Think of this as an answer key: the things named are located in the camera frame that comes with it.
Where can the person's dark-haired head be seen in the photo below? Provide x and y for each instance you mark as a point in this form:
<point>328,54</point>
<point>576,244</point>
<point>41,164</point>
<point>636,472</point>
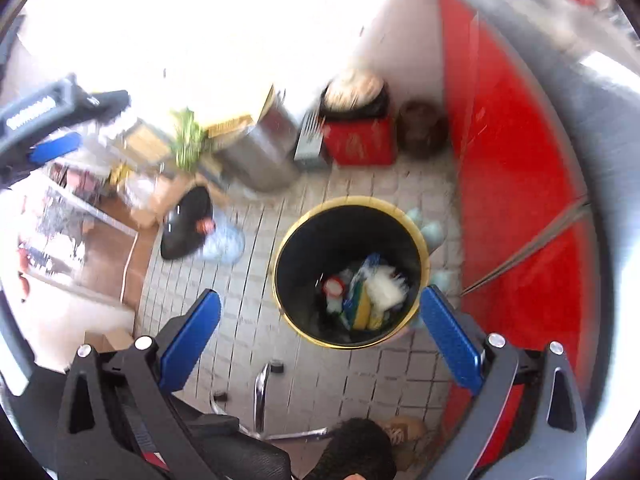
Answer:
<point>357,452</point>

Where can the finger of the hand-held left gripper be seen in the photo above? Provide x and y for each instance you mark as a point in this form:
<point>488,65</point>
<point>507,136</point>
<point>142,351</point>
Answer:
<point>56,149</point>
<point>107,102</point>

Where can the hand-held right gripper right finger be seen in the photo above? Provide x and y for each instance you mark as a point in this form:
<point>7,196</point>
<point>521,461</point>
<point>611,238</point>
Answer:
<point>450,340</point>

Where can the black office chair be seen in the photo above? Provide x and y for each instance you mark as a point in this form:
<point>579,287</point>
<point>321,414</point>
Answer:
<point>240,452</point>

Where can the clear blue water bottle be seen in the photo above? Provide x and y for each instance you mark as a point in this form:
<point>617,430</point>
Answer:
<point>224,246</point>

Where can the grey metal bin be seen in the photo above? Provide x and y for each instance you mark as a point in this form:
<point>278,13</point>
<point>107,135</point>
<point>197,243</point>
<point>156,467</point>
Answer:
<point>265,152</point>

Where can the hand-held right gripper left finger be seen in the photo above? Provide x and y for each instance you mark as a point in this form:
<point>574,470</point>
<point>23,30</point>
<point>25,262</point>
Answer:
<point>192,342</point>

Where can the black bin with yellow rim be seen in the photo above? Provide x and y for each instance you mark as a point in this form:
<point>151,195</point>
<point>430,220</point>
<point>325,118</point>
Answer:
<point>300,260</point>

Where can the white plastic bag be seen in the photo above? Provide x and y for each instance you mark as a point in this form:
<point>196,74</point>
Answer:
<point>385,285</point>

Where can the green leafy plant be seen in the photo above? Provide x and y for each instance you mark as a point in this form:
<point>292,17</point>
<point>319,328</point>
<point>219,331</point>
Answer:
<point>187,136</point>

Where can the tan shoe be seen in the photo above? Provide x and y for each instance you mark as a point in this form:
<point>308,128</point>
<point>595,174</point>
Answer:
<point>406,431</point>

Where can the pale teal bottles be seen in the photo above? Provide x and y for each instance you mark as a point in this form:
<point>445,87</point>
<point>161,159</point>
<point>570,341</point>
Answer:
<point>427,230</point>

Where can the small cardboard box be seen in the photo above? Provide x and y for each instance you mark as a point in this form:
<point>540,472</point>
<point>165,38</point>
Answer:
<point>111,341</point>

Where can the brown round pot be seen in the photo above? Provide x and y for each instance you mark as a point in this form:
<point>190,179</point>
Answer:
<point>422,127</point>

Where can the black bag with beige contents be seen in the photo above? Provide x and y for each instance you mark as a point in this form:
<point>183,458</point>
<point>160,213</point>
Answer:
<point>352,91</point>

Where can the red box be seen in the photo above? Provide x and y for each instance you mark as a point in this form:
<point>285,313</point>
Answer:
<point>360,142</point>

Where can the brown cardboard box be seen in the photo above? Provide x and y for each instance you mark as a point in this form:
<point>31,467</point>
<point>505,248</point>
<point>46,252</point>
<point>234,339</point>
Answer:
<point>162,197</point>

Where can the yellow and blue packet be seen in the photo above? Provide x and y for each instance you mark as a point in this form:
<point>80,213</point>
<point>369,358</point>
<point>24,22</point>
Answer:
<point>362,305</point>

